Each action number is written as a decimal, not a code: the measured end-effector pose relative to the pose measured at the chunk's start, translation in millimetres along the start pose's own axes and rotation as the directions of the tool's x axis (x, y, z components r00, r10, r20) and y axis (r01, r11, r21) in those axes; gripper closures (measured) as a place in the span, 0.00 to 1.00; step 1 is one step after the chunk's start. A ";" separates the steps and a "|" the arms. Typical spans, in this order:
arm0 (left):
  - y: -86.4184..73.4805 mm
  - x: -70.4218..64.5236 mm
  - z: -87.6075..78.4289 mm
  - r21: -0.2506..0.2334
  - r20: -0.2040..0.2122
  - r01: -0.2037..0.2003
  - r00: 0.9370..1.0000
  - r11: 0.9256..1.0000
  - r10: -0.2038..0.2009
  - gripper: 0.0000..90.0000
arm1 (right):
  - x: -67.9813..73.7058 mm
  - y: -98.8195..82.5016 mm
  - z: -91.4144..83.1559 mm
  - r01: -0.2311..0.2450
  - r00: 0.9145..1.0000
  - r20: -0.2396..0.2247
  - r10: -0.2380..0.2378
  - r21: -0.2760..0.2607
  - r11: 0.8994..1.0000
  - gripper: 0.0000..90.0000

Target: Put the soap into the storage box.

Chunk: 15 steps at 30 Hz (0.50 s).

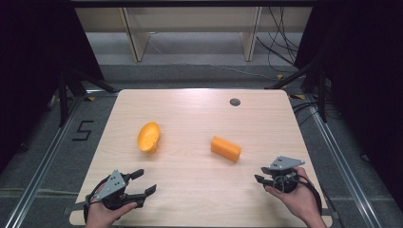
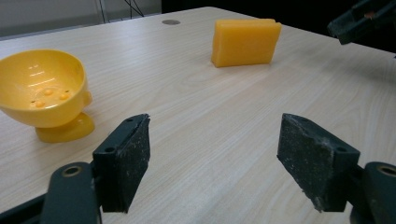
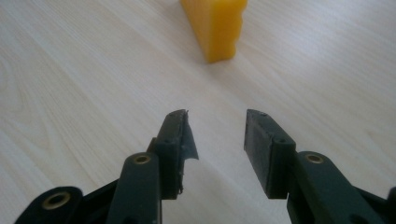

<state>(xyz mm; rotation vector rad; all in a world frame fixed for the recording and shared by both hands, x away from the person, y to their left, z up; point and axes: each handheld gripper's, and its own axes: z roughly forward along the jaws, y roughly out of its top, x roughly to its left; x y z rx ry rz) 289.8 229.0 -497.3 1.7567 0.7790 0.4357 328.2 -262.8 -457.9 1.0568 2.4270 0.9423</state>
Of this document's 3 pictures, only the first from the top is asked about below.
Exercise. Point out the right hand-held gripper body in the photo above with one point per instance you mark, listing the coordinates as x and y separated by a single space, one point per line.
283 175

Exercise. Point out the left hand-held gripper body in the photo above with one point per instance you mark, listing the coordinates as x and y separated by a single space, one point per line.
111 186

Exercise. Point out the orange perforated soap dish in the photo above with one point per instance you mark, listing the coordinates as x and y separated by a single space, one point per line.
148 137

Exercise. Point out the orange rectangular soap block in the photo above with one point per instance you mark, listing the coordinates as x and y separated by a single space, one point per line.
225 148

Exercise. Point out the person's right hand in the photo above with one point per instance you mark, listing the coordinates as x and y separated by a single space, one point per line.
301 199

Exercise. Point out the person's left hand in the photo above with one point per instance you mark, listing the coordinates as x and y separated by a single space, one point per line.
103 217

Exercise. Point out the grey round table grommet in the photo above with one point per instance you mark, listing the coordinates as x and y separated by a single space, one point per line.
234 102

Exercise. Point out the yellow floor tape piece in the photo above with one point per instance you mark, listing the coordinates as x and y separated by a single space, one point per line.
91 98
299 96
280 77

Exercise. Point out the black metal stand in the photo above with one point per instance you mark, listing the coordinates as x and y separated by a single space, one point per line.
65 95
320 88

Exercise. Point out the dark curtain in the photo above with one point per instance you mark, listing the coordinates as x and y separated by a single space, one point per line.
31 63
364 79

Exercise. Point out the beige wooden desk leg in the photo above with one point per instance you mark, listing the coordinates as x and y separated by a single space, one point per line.
250 34
137 38

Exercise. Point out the beige wooden desk panel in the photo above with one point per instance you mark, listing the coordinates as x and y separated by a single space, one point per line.
104 19

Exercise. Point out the aluminium floor rail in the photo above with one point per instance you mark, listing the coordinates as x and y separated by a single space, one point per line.
345 164
44 164

